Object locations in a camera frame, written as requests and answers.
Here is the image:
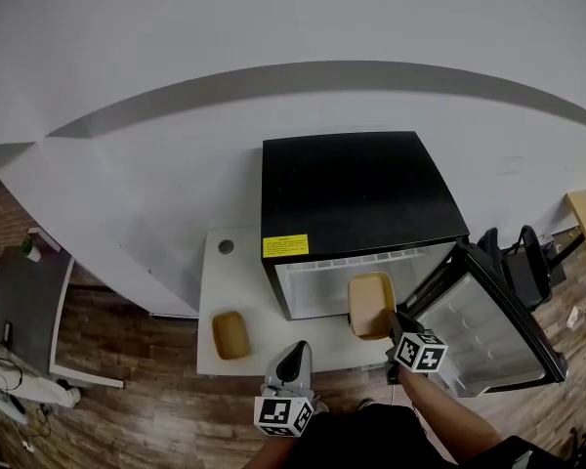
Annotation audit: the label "person's black shorts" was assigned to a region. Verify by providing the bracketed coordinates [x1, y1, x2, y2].
[282, 402, 558, 469]

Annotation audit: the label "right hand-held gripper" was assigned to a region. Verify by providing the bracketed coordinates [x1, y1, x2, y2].
[385, 310, 449, 385]

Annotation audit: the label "person's right forearm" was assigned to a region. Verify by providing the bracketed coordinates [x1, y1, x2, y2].
[398, 368, 504, 463]

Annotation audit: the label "black mini fridge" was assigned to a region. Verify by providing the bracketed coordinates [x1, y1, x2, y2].
[261, 130, 569, 399]

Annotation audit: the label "tan tray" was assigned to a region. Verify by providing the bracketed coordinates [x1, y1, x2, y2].
[211, 310, 252, 361]
[347, 272, 398, 341]

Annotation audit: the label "grey table with white frame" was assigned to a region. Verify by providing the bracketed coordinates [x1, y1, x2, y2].
[0, 227, 125, 390]

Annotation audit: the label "person's left forearm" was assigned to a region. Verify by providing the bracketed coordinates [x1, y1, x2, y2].
[241, 432, 299, 469]

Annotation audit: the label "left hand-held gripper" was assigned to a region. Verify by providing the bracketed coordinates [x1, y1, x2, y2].
[253, 340, 315, 438]

